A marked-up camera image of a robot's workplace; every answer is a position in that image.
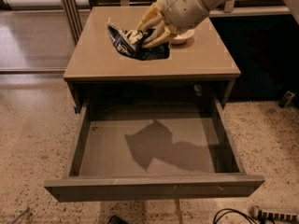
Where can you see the white power strip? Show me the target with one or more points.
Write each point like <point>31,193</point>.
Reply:
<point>274,214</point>

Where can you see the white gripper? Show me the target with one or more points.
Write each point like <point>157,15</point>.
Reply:
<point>182,7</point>

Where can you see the metal rod on floor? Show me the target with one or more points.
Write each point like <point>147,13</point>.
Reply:
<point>17,217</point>

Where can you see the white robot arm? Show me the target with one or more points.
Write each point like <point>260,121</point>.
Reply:
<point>210,5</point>

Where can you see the small black floor object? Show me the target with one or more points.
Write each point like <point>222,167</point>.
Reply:
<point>116,220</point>

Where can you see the blue chip bag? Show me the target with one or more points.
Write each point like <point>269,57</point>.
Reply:
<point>129,44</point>

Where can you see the open grey top drawer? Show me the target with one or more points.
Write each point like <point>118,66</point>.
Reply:
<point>153,151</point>

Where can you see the white bowl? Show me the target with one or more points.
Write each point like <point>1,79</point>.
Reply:
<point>180,39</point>

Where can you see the grey cabinet with glossy top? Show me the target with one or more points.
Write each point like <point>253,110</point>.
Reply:
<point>195,76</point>

